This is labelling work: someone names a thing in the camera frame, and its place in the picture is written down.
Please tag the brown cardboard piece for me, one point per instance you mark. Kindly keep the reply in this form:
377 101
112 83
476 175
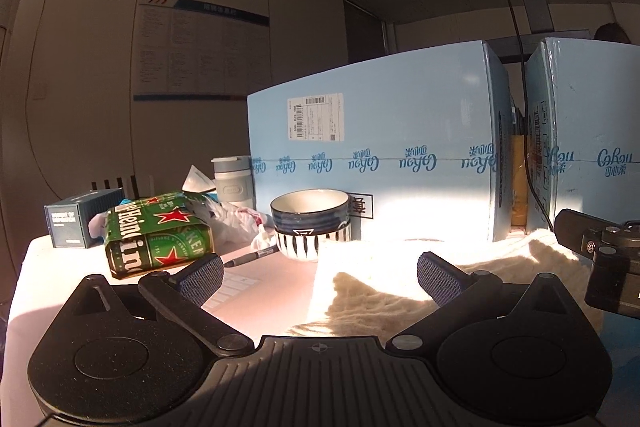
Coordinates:
519 187

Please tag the crumpled white plastic bag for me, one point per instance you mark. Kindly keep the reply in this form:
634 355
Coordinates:
230 222

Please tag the dark door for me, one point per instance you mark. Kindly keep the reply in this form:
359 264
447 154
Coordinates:
365 32

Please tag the beige towel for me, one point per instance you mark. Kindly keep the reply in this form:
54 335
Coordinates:
370 302

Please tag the small dark blue box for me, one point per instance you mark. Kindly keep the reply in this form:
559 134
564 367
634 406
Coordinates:
67 219

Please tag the striped ceramic bowl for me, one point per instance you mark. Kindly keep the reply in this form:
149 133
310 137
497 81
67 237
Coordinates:
300 248

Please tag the grey power adapter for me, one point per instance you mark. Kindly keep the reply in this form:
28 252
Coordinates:
539 12

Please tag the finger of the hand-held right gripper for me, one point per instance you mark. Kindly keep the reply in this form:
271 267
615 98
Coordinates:
572 227

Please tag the large wall chart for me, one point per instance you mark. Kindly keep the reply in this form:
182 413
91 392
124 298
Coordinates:
200 47

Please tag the white and grey tumbler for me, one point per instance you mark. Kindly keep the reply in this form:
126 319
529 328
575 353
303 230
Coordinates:
232 187

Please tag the dark chair back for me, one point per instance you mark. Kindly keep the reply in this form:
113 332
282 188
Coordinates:
120 187

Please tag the white printed paper sheet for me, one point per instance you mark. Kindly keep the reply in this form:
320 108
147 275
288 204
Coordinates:
230 288

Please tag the black marker pen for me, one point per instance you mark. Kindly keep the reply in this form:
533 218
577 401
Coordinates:
250 256

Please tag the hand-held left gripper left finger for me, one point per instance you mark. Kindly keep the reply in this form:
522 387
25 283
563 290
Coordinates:
202 278

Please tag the large light blue carton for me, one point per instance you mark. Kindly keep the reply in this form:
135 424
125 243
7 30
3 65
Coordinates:
400 117

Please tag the blue rimmed ceramic bowl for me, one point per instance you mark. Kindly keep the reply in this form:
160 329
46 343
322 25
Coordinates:
310 217

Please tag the green beer can pack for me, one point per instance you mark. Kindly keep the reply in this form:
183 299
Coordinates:
150 242

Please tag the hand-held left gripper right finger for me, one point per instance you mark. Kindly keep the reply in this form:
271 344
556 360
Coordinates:
440 279

